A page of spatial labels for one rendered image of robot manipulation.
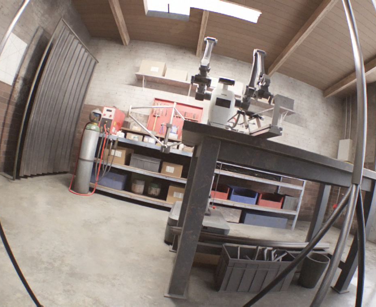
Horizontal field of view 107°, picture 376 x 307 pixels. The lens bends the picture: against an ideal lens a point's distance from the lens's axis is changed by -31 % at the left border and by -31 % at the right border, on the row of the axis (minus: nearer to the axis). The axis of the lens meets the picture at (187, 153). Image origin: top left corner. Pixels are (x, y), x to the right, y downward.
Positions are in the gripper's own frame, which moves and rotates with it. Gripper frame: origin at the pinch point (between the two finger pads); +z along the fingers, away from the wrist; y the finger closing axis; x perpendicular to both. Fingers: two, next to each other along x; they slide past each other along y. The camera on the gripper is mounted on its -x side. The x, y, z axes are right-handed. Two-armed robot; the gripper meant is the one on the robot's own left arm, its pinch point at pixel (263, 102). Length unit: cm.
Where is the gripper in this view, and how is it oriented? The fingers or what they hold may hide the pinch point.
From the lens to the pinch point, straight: 142.5
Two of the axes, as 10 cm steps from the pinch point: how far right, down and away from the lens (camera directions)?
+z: -1.9, 8.3, -5.3
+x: -0.9, 5.2, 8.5
